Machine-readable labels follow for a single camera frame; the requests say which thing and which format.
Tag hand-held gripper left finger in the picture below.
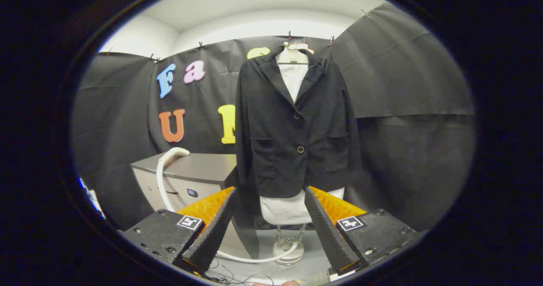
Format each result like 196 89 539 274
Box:
120 186 238 277

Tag grey cabinet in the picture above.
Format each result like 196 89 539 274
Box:
130 152 259 260

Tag thin black cable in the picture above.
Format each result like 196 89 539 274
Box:
208 258 297 285

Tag black blazer jacket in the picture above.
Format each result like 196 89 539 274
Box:
235 44 361 199

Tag black backdrop cloth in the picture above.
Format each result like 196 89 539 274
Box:
71 2 476 232

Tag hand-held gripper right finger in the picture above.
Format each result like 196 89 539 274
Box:
304 186 427 277

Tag white mannequin torso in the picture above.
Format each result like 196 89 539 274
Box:
259 42 345 226

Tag white garment steamer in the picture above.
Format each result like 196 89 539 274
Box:
155 147 300 264

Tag row of black cloth clips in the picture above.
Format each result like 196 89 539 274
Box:
106 8 371 63

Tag metal mannequin stand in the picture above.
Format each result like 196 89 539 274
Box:
272 223 307 266

